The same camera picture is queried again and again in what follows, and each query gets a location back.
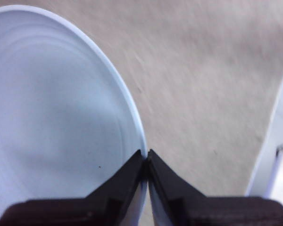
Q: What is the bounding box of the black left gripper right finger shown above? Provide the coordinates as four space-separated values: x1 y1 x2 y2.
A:
147 149 283 226

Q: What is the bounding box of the blue plate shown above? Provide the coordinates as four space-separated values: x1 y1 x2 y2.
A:
0 4 156 226

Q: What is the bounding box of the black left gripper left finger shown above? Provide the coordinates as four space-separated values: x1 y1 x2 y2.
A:
0 149 143 226

